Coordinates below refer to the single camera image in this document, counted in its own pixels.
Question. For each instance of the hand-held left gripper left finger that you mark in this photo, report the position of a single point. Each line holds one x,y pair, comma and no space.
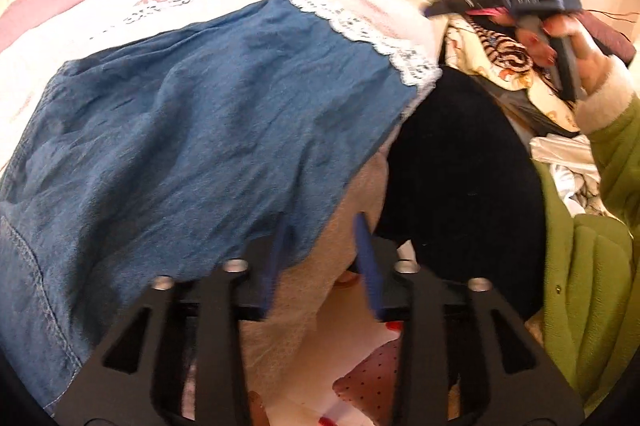
272,268

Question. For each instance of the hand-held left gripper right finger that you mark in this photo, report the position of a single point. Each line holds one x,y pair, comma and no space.
367,268

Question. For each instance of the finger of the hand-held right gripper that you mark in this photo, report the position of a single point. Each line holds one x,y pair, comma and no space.
470,5

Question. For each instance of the blue denim pants lace trim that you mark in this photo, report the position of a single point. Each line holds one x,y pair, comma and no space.
200,131

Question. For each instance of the person's right hand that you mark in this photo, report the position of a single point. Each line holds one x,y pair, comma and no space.
590,61

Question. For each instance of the person's left hand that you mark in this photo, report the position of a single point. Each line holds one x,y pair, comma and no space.
257,408

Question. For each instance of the beige cloth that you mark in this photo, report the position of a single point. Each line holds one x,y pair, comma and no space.
310,306

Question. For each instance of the maroon cloth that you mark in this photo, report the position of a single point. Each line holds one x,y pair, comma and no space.
605,33

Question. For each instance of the cream cartoon print cloth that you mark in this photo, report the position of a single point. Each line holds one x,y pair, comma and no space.
540,101

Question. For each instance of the black garment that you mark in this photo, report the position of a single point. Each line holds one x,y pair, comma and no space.
460,166

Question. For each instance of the white crumpled clothes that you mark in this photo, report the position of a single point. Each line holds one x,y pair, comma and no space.
560,151

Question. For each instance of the green fleece jacket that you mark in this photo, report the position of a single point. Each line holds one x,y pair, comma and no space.
585,281

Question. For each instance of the pink strawberry print bed sheet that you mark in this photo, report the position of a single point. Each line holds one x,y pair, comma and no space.
125,13

